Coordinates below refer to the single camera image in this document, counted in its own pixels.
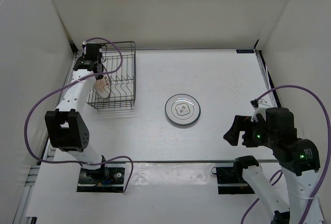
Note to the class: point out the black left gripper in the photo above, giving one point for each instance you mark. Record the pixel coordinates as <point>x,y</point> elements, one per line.
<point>100,77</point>

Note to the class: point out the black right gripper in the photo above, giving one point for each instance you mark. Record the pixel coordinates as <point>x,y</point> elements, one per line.
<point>241,123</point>

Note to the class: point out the white plate orange sunburst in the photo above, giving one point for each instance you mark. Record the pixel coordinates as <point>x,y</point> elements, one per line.
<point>102,87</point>

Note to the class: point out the white plate green flower outline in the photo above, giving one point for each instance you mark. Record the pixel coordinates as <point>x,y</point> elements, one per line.
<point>183,118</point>

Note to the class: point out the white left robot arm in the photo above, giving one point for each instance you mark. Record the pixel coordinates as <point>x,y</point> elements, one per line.
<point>66,128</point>

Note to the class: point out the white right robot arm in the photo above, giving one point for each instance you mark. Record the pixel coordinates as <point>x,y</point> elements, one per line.
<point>299,160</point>

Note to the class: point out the metal wire dish rack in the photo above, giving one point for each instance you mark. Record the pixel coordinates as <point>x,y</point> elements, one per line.
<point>123,82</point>

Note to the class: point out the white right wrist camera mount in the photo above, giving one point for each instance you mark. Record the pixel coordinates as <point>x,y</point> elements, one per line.
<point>260,107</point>

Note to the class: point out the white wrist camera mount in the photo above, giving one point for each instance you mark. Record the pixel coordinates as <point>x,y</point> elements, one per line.
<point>260,107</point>
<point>102,49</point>

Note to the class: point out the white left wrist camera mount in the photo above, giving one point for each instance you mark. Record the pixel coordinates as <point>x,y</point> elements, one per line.
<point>102,49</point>

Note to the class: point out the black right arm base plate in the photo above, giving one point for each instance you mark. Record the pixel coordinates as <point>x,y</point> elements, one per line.
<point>229,184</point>

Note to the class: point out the metal rail front bar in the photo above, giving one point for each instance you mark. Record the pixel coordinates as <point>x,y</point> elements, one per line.
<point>191,161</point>

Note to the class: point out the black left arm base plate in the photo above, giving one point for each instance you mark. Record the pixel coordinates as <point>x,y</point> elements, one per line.
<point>107,179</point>

